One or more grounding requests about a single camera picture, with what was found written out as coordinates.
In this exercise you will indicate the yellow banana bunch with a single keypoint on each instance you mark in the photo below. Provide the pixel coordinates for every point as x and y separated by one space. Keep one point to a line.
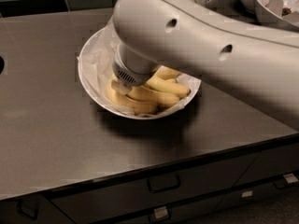
159 93

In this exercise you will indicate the dark left cabinet front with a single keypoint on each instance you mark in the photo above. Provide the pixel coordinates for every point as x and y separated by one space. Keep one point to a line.
32 209

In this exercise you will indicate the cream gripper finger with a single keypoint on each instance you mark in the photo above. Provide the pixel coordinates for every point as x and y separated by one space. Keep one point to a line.
120 87

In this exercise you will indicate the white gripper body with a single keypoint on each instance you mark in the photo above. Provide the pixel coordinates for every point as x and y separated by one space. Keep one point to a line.
130 76

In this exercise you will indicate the white bowl back right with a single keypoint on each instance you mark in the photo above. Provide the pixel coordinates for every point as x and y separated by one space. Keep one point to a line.
281 14

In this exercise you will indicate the dark drawer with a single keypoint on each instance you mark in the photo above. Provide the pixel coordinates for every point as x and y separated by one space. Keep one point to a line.
272 162
270 201
122 199

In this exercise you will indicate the dark lower drawer front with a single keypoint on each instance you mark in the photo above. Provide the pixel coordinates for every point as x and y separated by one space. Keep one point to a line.
270 201

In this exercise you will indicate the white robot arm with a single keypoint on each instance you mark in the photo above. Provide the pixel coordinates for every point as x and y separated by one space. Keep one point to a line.
255 64

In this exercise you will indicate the dark right drawer front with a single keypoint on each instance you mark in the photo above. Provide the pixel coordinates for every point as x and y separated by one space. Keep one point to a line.
272 162

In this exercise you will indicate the dark upper drawer front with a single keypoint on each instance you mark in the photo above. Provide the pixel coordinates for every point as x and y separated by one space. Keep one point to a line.
122 199

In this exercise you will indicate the white paper liner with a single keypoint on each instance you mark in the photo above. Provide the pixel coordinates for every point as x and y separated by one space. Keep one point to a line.
164 94

